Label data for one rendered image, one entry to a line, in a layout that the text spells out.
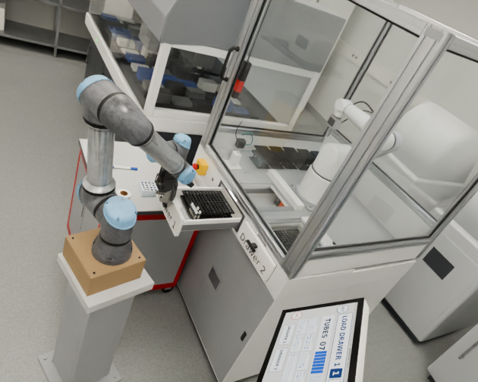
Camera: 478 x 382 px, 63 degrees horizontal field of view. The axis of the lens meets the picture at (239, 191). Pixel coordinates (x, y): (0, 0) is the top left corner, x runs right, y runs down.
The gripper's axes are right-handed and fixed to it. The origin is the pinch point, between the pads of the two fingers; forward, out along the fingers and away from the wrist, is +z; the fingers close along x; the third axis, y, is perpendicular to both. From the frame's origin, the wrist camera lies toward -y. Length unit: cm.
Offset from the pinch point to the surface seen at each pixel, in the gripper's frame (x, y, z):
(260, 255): 36.7, -33.5, 1.5
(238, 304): 38, -35, 35
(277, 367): 90, -3, -10
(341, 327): 89, -22, -24
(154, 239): -11.2, -6.6, 37.1
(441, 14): -196, -380, -111
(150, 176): -38.4, -7.1, 14.6
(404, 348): 67, -192, 92
